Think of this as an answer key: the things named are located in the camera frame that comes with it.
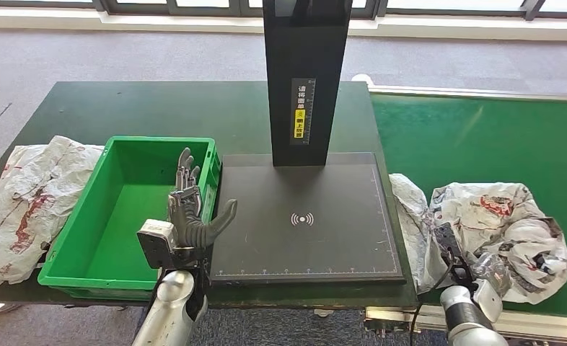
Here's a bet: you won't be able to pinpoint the dark green table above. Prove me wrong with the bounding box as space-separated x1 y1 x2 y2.
0 80 419 309

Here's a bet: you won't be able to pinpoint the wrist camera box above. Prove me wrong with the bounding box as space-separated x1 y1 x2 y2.
432 223 478 292
136 218 177 270

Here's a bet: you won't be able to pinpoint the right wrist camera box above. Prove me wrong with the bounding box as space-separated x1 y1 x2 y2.
432 223 478 292

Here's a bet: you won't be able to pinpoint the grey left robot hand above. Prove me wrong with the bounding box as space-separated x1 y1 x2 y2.
167 146 239 249

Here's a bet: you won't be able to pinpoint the green plastic delivery box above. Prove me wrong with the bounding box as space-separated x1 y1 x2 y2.
37 136 222 302

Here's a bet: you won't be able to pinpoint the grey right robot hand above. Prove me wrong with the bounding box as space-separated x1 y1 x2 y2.
471 252 513 295

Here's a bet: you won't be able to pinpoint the ruler label with yellow sticker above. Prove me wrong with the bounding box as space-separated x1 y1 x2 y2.
290 79 317 146

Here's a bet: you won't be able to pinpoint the white parcel bag red logo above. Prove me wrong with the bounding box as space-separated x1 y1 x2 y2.
427 181 567 305

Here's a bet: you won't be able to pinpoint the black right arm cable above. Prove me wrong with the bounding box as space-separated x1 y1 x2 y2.
409 267 457 346

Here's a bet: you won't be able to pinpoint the white window sill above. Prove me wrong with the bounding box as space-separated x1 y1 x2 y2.
0 6 567 42

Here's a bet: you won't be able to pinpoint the white parcel bag red streaks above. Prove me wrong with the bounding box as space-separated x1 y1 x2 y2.
0 136 105 288

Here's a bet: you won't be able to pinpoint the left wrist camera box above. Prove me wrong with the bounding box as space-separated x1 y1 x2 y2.
136 218 177 270

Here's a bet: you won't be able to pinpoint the black inbound scanner machine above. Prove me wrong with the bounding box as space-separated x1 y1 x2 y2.
209 0 408 286

